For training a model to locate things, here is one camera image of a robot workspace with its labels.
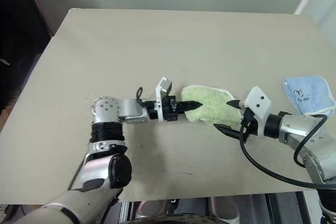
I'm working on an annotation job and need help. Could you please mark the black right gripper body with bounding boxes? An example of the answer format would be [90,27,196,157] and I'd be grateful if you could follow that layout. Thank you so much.
[238,108,259,143]

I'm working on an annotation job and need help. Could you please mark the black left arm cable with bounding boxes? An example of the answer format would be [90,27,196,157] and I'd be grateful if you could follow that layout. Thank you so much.
[135,87,145,104]

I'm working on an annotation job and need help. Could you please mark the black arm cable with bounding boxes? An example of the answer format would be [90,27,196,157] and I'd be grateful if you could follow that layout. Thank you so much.
[135,87,145,104]
[238,113,336,190]

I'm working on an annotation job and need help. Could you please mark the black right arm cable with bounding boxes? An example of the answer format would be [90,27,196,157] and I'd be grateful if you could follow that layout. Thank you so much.
[238,113,336,190]

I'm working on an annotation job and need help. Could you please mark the dark cabinet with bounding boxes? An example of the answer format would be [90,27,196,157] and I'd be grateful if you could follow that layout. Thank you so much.
[0,0,55,130]

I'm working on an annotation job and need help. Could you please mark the grey rounded shape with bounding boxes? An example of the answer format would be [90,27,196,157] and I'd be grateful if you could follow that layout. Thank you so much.
[138,199,169,219]

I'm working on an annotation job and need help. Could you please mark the dark metal table frame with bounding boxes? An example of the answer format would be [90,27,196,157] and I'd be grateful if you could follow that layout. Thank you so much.
[265,191,306,224]

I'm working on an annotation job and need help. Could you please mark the folded blue towel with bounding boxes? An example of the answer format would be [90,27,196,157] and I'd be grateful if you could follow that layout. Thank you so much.
[282,76,336,120]

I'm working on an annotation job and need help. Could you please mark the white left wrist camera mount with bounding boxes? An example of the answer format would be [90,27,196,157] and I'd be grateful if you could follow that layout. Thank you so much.
[154,76,174,123]

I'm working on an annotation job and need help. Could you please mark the black upright bar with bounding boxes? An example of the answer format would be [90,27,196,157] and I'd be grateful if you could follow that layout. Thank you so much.
[167,199,182,214]

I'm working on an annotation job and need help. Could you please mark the aluminium table frame post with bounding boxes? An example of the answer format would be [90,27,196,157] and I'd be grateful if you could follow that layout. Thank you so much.
[119,200,135,224]

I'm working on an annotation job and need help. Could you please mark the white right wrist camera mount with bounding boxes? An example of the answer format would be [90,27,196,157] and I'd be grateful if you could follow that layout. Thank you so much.
[240,86,274,138]

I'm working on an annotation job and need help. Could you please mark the green towel with white trim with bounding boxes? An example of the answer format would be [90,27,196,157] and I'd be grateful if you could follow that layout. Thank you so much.
[180,84,244,125]

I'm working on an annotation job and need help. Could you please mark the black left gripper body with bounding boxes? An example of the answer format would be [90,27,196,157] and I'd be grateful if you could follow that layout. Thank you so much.
[163,94,182,122]

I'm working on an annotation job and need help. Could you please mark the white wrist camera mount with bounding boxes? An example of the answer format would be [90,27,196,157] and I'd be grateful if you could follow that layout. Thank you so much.
[154,76,174,123]
[240,86,274,138]

